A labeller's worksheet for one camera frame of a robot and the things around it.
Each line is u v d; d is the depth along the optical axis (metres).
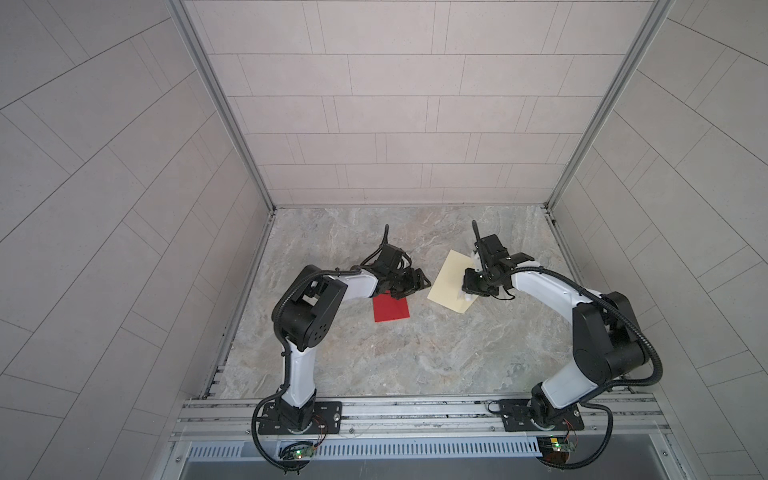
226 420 0.72
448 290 0.94
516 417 0.71
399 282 0.83
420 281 0.84
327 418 0.71
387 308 0.89
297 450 0.65
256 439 0.65
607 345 0.44
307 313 0.50
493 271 0.68
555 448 0.68
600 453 0.65
